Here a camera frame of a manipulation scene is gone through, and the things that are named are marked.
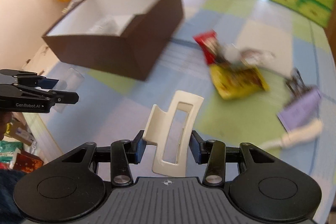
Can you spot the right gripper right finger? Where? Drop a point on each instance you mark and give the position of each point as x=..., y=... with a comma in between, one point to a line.
x=215, y=154

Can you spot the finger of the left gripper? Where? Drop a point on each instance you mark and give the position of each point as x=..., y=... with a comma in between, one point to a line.
x=64, y=97
x=44, y=82

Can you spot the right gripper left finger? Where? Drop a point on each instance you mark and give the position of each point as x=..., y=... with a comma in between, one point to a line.
x=120, y=154

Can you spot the yellow snack bag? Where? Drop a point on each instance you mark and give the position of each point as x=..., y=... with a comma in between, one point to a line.
x=237, y=82

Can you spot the white cap medicine bottle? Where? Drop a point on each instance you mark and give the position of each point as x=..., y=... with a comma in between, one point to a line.
x=229, y=54

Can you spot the red snack packet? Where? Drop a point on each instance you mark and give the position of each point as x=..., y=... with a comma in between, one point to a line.
x=210, y=46

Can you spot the person hand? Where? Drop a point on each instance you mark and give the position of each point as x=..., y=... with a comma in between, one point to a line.
x=5, y=118

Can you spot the clear plastic box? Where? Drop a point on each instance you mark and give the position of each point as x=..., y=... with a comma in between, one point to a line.
x=70, y=81

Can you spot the plaid tablecloth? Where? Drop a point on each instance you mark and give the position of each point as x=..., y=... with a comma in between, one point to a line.
x=113, y=107

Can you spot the brown storage box white interior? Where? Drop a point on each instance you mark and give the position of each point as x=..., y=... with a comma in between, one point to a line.
x=123, y=37

